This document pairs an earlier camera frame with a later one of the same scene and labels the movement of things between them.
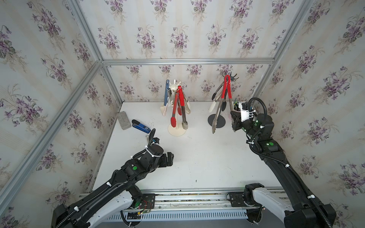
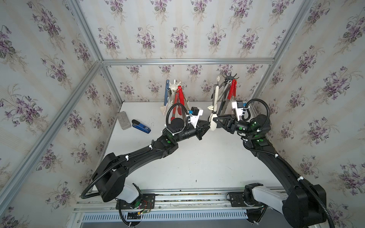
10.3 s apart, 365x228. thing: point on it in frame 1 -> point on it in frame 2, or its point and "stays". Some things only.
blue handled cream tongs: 166,98 stays
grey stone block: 124,120 stays
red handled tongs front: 227,78 -> 232,91
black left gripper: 165,163 -> 199,129
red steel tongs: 173,119 stays
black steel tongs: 217,95 -> 226,83
